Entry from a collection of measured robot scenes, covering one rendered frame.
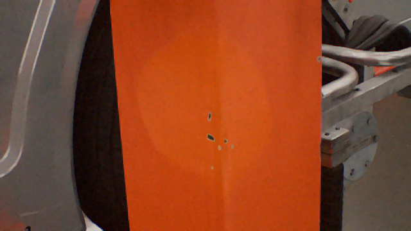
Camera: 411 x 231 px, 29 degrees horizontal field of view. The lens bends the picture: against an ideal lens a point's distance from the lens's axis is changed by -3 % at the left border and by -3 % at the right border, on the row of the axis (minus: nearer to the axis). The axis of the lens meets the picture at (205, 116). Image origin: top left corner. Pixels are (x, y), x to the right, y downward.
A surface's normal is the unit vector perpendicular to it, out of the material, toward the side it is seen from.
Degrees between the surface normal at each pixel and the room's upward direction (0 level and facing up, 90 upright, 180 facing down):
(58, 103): 90
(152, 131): 90
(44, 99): 90
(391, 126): 0
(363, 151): 90
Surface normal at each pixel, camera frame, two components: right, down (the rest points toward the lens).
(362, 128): 0.72, 0.22
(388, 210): -0.04, -0.93
